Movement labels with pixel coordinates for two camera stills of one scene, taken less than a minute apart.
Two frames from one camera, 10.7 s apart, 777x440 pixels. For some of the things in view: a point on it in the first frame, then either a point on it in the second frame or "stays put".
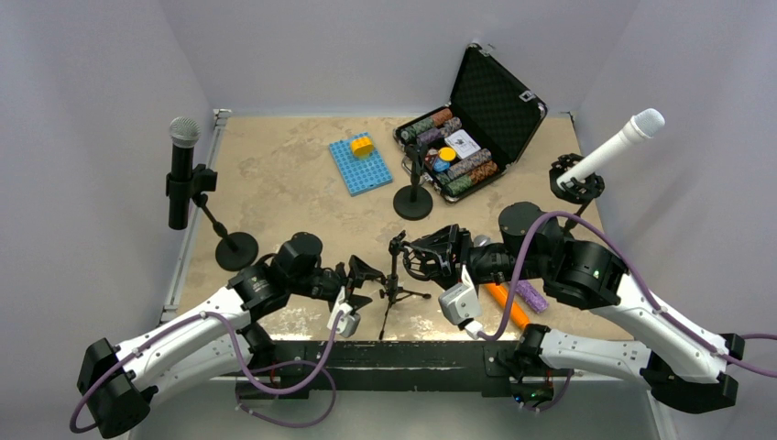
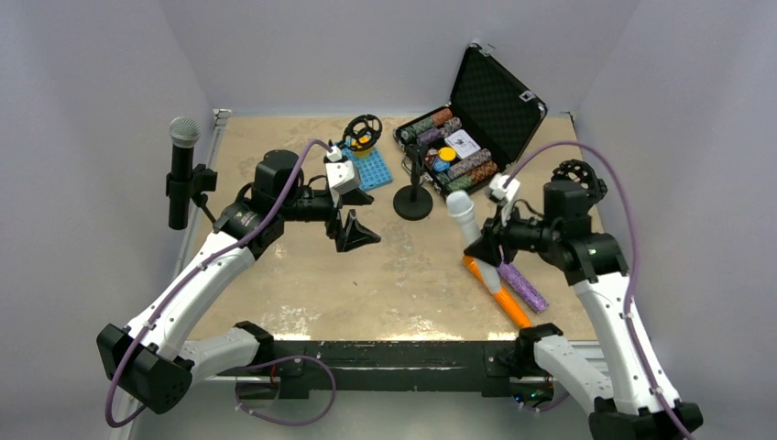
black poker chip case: (491, 118) stays put
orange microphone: (501, 292) stays put
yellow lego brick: (362, 148) stays put
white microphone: (642, 125) to (460, 203)
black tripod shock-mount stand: (394, 292) to (361, 133)
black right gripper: (452, 238) to (488, 247)
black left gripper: (358, 272) to (350, 236)
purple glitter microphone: (536, 301) stays put
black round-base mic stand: (414, 202) stays put
